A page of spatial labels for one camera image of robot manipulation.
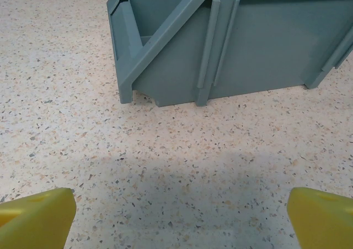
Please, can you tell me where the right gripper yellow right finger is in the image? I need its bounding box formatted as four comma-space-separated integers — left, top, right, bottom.
286, 187, 353, 249

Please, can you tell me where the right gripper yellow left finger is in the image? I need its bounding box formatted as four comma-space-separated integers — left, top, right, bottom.
0, 187, 77, 249

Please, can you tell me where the grey plastic bin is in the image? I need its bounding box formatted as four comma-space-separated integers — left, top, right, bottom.
106, 0, 353, 108

